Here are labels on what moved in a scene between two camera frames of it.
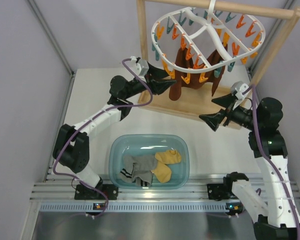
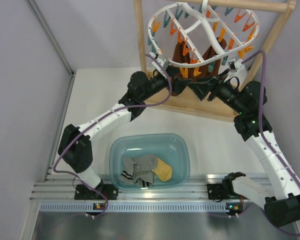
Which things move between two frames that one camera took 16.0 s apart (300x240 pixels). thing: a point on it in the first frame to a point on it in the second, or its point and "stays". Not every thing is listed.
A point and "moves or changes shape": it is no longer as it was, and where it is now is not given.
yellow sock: x=162 y=172 stays
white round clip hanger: x=201 y=39 moves or changes shape
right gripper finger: x=225 y=101 to x=224 y=73
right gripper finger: x=214 y=120 to x=203 y=89
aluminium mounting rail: x=59 y=187 stays
